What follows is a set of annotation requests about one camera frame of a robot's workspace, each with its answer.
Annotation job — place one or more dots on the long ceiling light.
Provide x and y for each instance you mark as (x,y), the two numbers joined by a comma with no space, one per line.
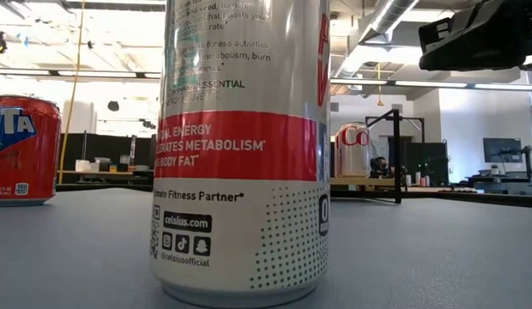
(420,83)
(98,74)

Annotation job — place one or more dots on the wooden background bench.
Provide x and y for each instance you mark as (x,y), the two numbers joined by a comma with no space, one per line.
(98,172)

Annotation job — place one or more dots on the black round hanging lamp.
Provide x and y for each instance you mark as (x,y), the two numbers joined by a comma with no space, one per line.
(113,105)

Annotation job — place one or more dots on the dark wall monitor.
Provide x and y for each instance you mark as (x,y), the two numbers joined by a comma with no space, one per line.
(502,150)

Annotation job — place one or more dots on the black room panel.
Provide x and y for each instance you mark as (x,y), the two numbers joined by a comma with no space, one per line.
(429,156)

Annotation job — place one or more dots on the silver Diet Coke can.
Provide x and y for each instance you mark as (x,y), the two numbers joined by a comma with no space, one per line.
(354,159)

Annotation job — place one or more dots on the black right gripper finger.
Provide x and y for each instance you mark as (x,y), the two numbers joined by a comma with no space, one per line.
(433,36)
(485,43)

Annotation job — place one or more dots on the background desk with equipment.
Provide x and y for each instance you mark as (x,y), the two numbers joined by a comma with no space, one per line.
(506,184)

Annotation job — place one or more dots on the red Fanta can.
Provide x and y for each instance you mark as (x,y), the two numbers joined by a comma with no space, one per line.
(21,163)

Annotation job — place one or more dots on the wooden shelf black metal frame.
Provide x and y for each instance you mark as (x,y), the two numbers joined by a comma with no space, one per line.
(397,163)

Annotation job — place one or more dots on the silver ventilation duct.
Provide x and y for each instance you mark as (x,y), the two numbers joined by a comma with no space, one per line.
(386,19)

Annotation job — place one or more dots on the yellow hanging pendant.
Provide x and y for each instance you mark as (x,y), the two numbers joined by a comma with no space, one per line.
(379,103)

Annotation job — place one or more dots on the white containers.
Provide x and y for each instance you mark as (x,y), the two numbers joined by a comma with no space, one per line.
(82,165)

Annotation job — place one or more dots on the black room divider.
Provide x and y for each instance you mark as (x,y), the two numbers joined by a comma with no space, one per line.
(103,150)

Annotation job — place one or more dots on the blue grey table mat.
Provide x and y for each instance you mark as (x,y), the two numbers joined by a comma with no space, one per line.
(420,257)

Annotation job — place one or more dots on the black can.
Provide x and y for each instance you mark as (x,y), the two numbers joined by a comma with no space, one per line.
(236,150)

